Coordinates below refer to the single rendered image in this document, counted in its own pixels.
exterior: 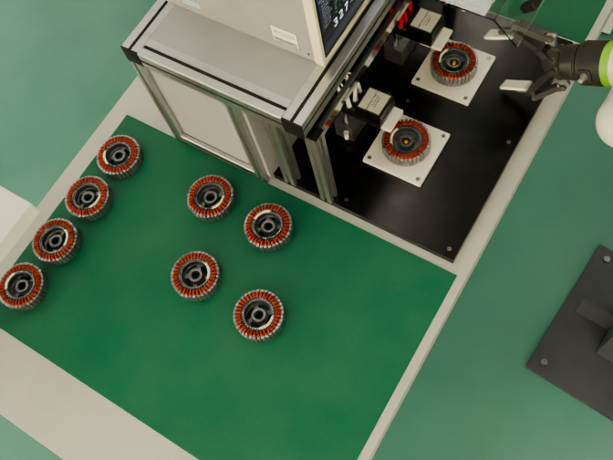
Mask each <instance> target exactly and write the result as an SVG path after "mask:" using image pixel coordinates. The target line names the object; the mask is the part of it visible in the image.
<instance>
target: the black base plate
mask: <svg viewBox="0 0 613 460"><path fill-rule="evenodd" d="M411 1H412V9H415V10H418V9H419V7H420V6H422V7H425V8H428V9H430V10H432V11H435V12H438V13H440V14H443V15H444V20H445V26H444V27H446V28H449V29H451V30H452V34H451V36H450V37H449V39H450V40H452V41H456V42H458V43H459V42H462V43H465V44H466V45H469V46H470V47H472V48H474V49H477V50H480V51H482V52H484V53H487V54H490V55H492V56H495V61H494V62H493V64H492V66H491V67H490V69H489V71H488V72H487V74H486V76H485V77H484V79H483V82H482V83H481V85H480V87H479V88H478V89H477V91H476V93H475V94H474V96H473V98H472V100H471V102H470V103H469V105H468V106H465V105H463V104H461V103H459V102H456V101H454V100H451V99H447V98H445V97H443V96H441V95H438V94H436V93H433V92H431V91H428V90H427V89H423V88H420V87H418V86H415V85H413V84H411V81H412V79H413V78H414V76H415V75H416V73H417V71H418V70H419V68H420V67H421V64H422V63H423V61H424V60H425V58H426V57H427V56H428V54H429V53H430V51H431V48H430V47H426V46H424V45H421V43H419V42H416V45H415V46H414V48H413V50H412V51H411V52H410V54H409V55H408V57H407V59H406V60H405V62H404V63H403V65H399V64H397V63H394V62H391V61H389V60H387V59H385V57H384V44H385V43H386V41H387V40H388V38H389V37H390V36H388V38H387V39H386V41H385V42H384V44H383V45H382V47H381V48H380V50H379V52H378V54H377V55H376V56H375V57H374V59H373V60H372V62H371V63H370V65H369V67H368V69H367V70H366V72H365V73H364V75H363V76H362V78H361V79H360V81H359V84H360V86H361V87H363V88H365V89H367V88H368V86H371V87H373V88H376V89H380V90H382V91H384V92H387V93H388V92H390V94H391V95H393V96H394V100H395V106H394V107H396V108H399V109H401V110H403V113H402V114H403V115H406V116H408V117H410V118H413V119H415V120H418V121H420V122H423V123H425V124H427V125H430V126H432V127H434V128H436V129H438V130H441V131H445V132H447V133H449V134H450V138H449V140H447V142H446V144H445V146H444V147H443V149H442V151H441V153H440V155H439V156H438V158H437V160H436V162H435V163H434V164H433V166H432V167H431V170H430V172H429V173H428V175H427V177H426V178H425V180H424V182H423V183H422V185H421V187H419V186H416V185H414V184H412V183H409V182H406V181H404V180H402V179H401V178H399V177H396V176H394V175H392V174H390V173H387V172H384V171H382V170H381V169H378V168H376V167H374V166H372V165H370V164H367V163H365V162H363V158H364V156H365V155H366V153H367V152H368V150H369V148H370V146H371V145H372V143H373V142H374V141H375V139H376V138H377V136H378V134H379V132H380V131H381V129H380V128H378V127H375V126H373V125H371V124H369V123H366V124H365V125H364V127H363V128H362V130H361V132H360V133H359V135H358V137H357V138H356V139H355V141H351V140H347V141H346V140H345V138H344V137H342V136H340V135H338V134H336V129H335V124H334V121H335V120H333V122H332V124H331V125H330V127H329V128H328V130H327V132H326V133H325V139H326V144H327V150H328V155H329V159H330V162H331V167H332V171H333V175H334V179H335V183H336V187H337V191H338V195H337V197H334V196H333V197H334V202H333V203H332V204H331V205H333V206H335V207H336V208H338V209H340V210H342V211H344V212H347V213H349V214H352V215H354V216H356V217H357V218H359V219H361V220H363V221H365V222H367V223H369V224H372V225H375V226H376V227H378V228H380V229H382V230H384V231H386V232H388V233H390V234H392V235H395V236H397V237H399V238H401V239H403V240H405V241H407V242H409V243H411V244H413V245H415V246H417V247H419V248H422V249H424V250H426V251H428V252H430V253H432V254H434V255H436V256H438V257H440V258H442V259H444V260H446V261H449V262H451V263H453V262H454V261H455V259H456V257H457V256H458V254H459V253H460V251H461V249H462V246H463V244H464V243H465V241H466V239H467V237H468V235H469V234H470V233H471V231H472V229H473V226H474V225H475V223H476V221H477V219H478V217H479V216H480V214H481V212H482V210H483V208H484V207H485V205H486V203H487V201H488V199H489V198H490V196H491V194H492V192H493V190H494V188H495V186H496V185H497V183H498V181H499V179H500V178H501V176H502V174H503V172H504V170H505V168H506V166H507V164H508V163H509V161H510V160H511V158H512V156H513V154H514V152H515V150H516V148H517V146H518V144H519V142H520V141H521V140H522V138H523V136H524V134H525V132H526V130H527V128H528V126H529V124H530V123H531V121H532V119H533V117H534V116H535V114H536V112H537V110H538V108H539V106H540V105H541V103H542V101H543V99H544V98H541V99H539V100H536V101H532V100H531V98H532V96H531V95H530V97H527V96H526V95H525V93H523V92H522V93H521V92H516V90H510V89H500V86H501V85H502V84H503V83H504V81H505V80H506V79H512V80H529V81H532V82H533V84H534V83H535V82H536V81H537V80H538V79H539V78H541V77H542V76H543V75H544V74H545V72H544V71H543V70H542V64H541V62H540V59H539V56H537V55H536V54H535V52H534V51H533V50H532V49H531V48H529V47H527V46H526V45H524V44H523V43H521V42H520V44H519V46H518V47H515V46H514V45H513V43H512V42H511V41H510V40H509V39H484V38H483V37H484V36H485V35H486V34H487V33H488V32H489V30H490V29H500V28H499V27H498V25H497V24H496V23H495V22H494V21H493V20H490V19H487V18H484V17H482V16H478V15H475V14H472V13H470V12H467V11H464V10H462V9H459V8H456V7H454V8H451V7H450V6H449V5H447V6H446V5H443V3H442V2H439V1H436V0H411ZM391 33H392V32H391ZM391 33H390V35H391ZM533 84H532V85H533ZM339 113H340V112H339ZM339 113H338V114H339ZM337 116H338V115H337ZM336 118H337V117H336ZM336 118H335V119H336ZM292 149H293V152H294V155H295V157H296V162H297V165H298V169H299V171H300V174H301V178H300V180H298V179H296V180H297V184H296V186H294V185H292V184H291V182H289V183H287V182H285V179H284V177H283V174H282V172H281V170H280V167H279V166H278V167H277V169H276V170H275V172H274V176H275V178H276V179H278V180H280V181H282V182H284V183H287V184H289V185H291V186H294V187H295V188H297V189H299V190H301V191H303V192H305V193H308V194H310V195H312V196H314V197H316V198H317V199H320V200H322V199H321V197H320V194H319V190H318V188H317V181H316V178H315V175H314V172H313V168H312V165H311V161H310V159H309V155H308V151H307V146H306V143H305V140H303V139H301V138H298V137H297V139H296V141H295V142H294V144H293V145H292ZM322 201H324V200H322ZM324 202H326V203H327V198H326V200H325V201H324ZM328 204H329V203H328Z"/></svg>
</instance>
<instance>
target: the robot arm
mask: <svg viewBox="0 0 613 460"><path fill-rule="evenodd" d="M557 36H558V32H556V31H550V30H546V29H544V28H542V27H540V26H536V25H534V24H532V23H531V25H530V27H529V28H528V29H527V31H526V33H525V35H524V37H523V39H522V40H521V43H523V44H524V45H526V46H527V47H529V48H531V49H532V50H533V51H534V52H535V54H536V55H537V56H539V59H540V62H541V64H542V70H543V71H544V72H545V74H544V75H543V76H542V77H541V78H539V79H538V80H537V81H536V82H535V83H534V84H533V82H532V81H529V80H512V79H506V80H505V81H504V83H503V84H502V85H501V86H500V89H510V90H516V92H521V93H522V92H523V93H525V95H526V96H527V97H530V95H531V96H532V98H531V100H532V101H536V100H539V99H541V98H544V97H546V96H548V95H551V94H553V93H555V92H559V91H566V89H567V88H568V87H569V85H570V84H571V82H570V81H569V80H571V81H577V82H578V83H579V84H580V85H582V86H594V87H611V90H610V92H609V93H608V95H607V97H606V99H605V100H604V102H603V103H602V105H601V107H600V108H599V110H598V112H597V116H596V129H597V134H598V136H599V137H600V139H601V140H602V141H603V142H604V143H605V144H607V145H609V146H610V147H613V40H586V41H585V42H583V43H582V44H568V45H563V46H562V45H559V44H557V41H556V37H557ZM483 38H484V39H508V37H507V36H506V35H505V34H504V32H503V31H502V30H501V29H490V30H489V32H488V33H487V34H486V35H485V36H484V37H483ZM543 48H545V51H544V52H542V51H541V50H542V49H543ZM551 77H553V78H556V79H558V82H556V83H554V84H552V85H549V86H547V87H545V88H543V89H540V90H537V89H538V88H539V87H540V86H541V85H542V84H543V83H545V82H546V81H547V80H548V79H549V78H551ZM532 84H533V85H532Z"/></svg>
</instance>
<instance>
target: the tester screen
mask: <svg viewBox="0 0 613 460"><path fill-rule="evenodd" d="M362 1H363V0H362ZM362 1H361V0H358V5H357V7H356V8H355V10H354V11H353V12H352V14H351V15H350V17H349V18H348V20H347V22H346V23H345V25H344V26H343V27H342V28H341V30H340V31H339V33H338V35H337V36H336V37H335V39H334V40H333V42H332V43H331V45H330V46H329V48H327V42H328V40H329V39H330V38H331V37H332V35H333V34H334V33H335V31H336V30H337V28H338V26H339V25H340V23H341V22H342V20H343V19H344V17H345V16H346V14H347V13H348V11H349V10H350V8H351V7H352V6H353V5H354V3H355V2H356V0H349V9H348V11H347V12H346V14H344V16H343V17H342V18H341V20H340V21H339V23H338V25H337V26H336V28H335V29H334V27H333V20H334V19H335V17H336V16H337V14H338V12H339V11H340V9H341V8H342V7H343V5H344V4H345V3H346V2H347V0H317V9H318V14H319V19H320V24H321V29H322V34H323V38H324V44H325V49H326V54H327V52H328V51H329V50H330V49H331V48H332V46H333V45H334V43H335V42H336V40H337V39H338V37H339V35H340V34H341V32H342V31H343V29H344V28H345V26H346V25H347V23H348V21H349V20H350V19H351V17H352V16H353V15H354V14H355V12H356V11H357V9H358V7H359V6H360V4H361V3H362Z"/></svg>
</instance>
